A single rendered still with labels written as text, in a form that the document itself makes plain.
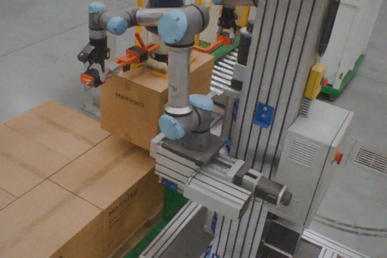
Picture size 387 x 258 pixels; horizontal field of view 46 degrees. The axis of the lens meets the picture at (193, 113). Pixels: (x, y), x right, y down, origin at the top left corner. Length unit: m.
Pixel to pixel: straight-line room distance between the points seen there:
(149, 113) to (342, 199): 1.81
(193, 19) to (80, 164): 1.32
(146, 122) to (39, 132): 0.78
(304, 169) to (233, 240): 0.69
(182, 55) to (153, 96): 0.71
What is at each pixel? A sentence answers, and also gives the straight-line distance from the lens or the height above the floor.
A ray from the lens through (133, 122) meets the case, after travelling 2.57.
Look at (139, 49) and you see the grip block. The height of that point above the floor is 1.22.
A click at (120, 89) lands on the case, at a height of 0.99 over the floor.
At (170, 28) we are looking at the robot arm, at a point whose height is 1.62.
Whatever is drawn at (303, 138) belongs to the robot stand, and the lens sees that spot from 1.93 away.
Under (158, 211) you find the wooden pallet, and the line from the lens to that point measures 3.06.
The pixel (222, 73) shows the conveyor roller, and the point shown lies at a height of 0.55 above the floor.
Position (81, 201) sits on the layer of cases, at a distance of 2.48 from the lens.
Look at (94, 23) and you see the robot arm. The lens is 2.06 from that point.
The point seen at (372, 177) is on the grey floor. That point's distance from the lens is 4.03.
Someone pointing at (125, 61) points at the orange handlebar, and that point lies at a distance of 2.33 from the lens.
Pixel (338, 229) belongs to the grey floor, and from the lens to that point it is 3.42.
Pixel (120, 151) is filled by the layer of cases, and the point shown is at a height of 0.54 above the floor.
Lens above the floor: 2.25
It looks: 32 degrees down
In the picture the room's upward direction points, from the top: 7 degrees clockwise
